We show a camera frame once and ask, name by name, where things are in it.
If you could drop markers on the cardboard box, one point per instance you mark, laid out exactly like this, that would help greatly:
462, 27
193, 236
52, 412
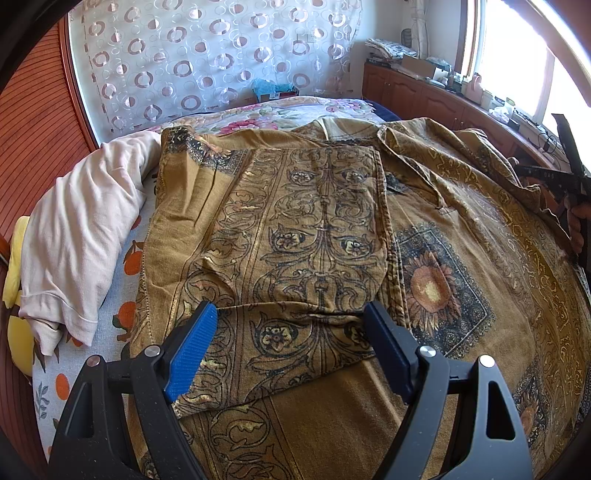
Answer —
422, 67

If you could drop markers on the brown wooden cabinet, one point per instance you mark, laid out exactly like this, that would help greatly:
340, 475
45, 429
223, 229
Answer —
415, 97

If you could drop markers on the person's right hand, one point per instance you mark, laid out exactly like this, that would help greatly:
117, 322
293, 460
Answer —
577, 226

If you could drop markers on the brown patterned garment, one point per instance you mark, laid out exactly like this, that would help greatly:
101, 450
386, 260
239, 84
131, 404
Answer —
300, 207

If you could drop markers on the teal tissue pack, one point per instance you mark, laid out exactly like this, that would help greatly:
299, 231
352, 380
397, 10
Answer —
270, 86

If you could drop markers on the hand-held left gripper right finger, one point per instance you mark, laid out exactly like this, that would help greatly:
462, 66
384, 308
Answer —
392, 350

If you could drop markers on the bright window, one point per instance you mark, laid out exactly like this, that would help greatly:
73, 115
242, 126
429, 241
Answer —
512, 55

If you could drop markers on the red-brown small box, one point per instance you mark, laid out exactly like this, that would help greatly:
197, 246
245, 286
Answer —
281, 95

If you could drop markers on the floral bed blanket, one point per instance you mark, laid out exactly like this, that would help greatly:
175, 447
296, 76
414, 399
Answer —
383, 110

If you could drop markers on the pale pink cloth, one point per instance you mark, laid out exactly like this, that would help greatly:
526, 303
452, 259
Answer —
83, 221

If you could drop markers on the white circle pattern curtain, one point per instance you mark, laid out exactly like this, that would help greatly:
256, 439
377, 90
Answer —
207, 55

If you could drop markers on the pink bottle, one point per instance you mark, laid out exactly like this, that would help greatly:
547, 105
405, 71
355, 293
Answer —
475, 90

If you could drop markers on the orange fruit print quilt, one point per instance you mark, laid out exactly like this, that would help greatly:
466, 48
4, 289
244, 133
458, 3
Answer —
48, 406

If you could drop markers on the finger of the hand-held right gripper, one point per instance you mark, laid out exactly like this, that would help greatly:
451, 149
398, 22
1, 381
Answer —
567, 141
545, 171

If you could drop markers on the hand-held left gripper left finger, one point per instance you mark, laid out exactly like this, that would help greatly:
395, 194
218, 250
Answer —
191, 350

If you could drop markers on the wooden headboard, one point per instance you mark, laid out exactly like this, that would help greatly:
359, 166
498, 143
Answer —
37, 138

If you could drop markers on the folded patterned cloth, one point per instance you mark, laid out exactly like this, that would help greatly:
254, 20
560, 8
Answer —
390, 48

